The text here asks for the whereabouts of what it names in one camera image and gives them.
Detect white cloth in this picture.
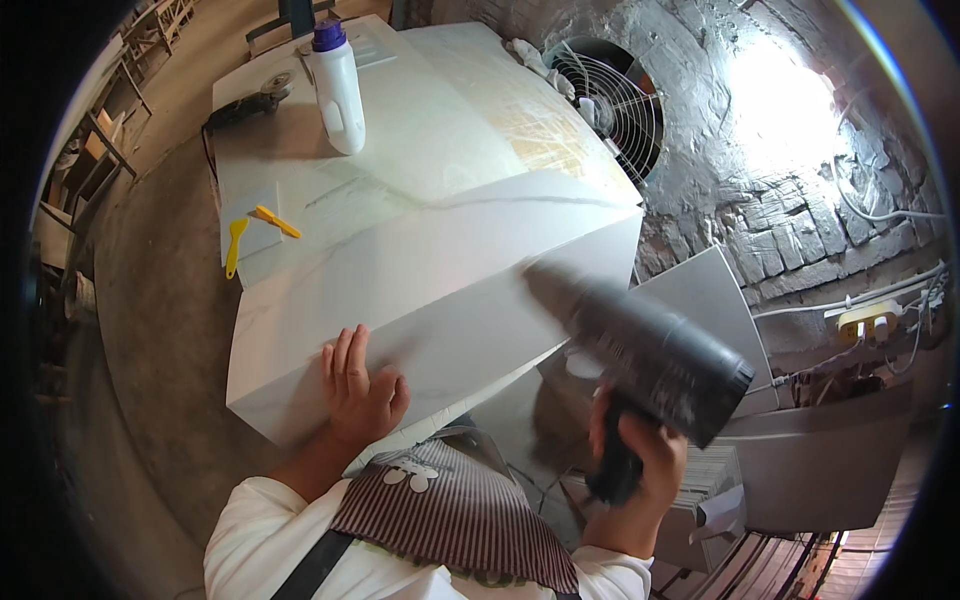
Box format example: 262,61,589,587
506,37,577,103

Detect person's right hand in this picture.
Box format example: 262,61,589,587
587,382,690,528

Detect grey leaning tile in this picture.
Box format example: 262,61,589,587
633,243,781,418

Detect person's body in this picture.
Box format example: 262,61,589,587
202,426,657,600

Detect wooden rack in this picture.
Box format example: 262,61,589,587
33,0,201,301

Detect white bottle with purple cap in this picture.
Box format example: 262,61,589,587
307,18,367,157

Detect white wall cables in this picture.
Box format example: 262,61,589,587
750,258,951,322

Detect angle grinder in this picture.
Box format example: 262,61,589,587
204,69,298,133

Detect stack of white tiles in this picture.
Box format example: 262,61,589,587
666,442,751,573

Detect white marble slab workpiece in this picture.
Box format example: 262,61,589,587
212,15,646,451

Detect person's left hand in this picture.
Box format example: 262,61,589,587
321,324,412,450

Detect black heat gun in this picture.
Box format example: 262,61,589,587
522,258,757,507

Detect green metal stand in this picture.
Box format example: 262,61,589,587
246,0,340,43

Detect yellowed power strip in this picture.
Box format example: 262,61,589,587
825,298,906,347

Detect small white tile piece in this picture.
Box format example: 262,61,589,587
219,180,285,265

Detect yellow plastic scraper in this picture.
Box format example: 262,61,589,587
225,217,250,281
253,204,303,240

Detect wall fan with wire guard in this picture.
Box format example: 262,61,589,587
541,36,667,189

